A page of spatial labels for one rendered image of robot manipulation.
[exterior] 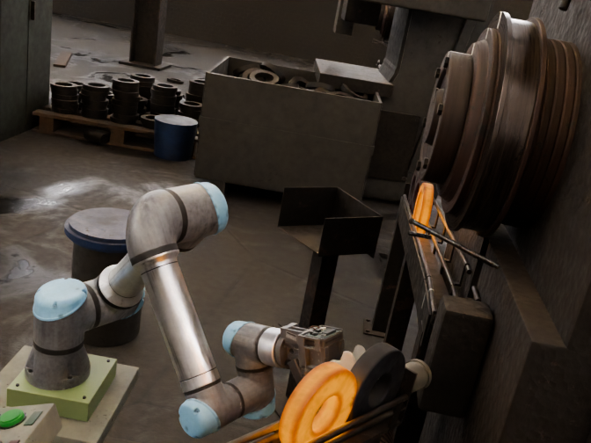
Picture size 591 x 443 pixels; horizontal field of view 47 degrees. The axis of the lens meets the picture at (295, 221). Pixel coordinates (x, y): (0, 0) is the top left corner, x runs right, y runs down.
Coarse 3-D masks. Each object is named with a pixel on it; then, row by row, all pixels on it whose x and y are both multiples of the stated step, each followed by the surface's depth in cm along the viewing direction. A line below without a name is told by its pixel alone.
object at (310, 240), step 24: (288, 192) 213; (312, 192) 218; (336, 192) 222; (288, 216) 217; (312, 216) 221; (336, 216) 223; (360, 216) 211; (312, 240) 207; (336, 240) 196; (360, 240) 200; (312, 264) 212; (336, 264) 210; (312, 288) 212; (312, 312) 213; (288, 384) 228
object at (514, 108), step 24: (504, 24) 132; (528, 24) 133; (504, 48) 127; (528, 48) 126; (504, 72) 122; (528, 72) 123; (504, 96) 122; (528, 96) 122; (504, 120) 123; (528, 120) 122; (504, 144) 123; (480, 168) 127; (504, 168) 125; (480, 192) 129; (504, 192) 128; (456, 216) 141; (480, 216) 134
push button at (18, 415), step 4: (8, 412) 111; (12, 412) 110; (16, 412) 110; (20, 412) 110; (4, 416) 110; (8, 416) 110; (12, 416) 109; (16, 416) 109; (20, 416) 110; (24, 416) 110; (0, 420) 109; (4, 420) 109; (8, 420) 108; (12, 420) 109; (16, 420) 109; (20, 420) 109; (0, 424) 108; (4, 424) 108; (8, 424) 108; (12, 424) 108
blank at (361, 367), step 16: (368, 352) 114; (384, 352) 114; (400, 352) 118; (352, 368) 113; (368, 368) 112; (384, 368) 116; (400, 368) 121; (368, 384) 113; (384, 384) 121; (400, 384) 123; (368, 400) 120; (384, 400) 120; (352, 416) 113
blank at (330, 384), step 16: (320, 368) 104; (336, 368) 104; (304, 384) 101; (320, 384) 101; (336, 384) 104; (352, 384) 108; (288, 400) 101; (304, 400) 100; (320, 400) 102; (336, 400) 108; (352, 400) 110; (288, 416) 101; (304, 416) 100; (320, 416) 109; (336, 416) 108; (288, 432) 101; (304, 432) 102; (320, 432) 106
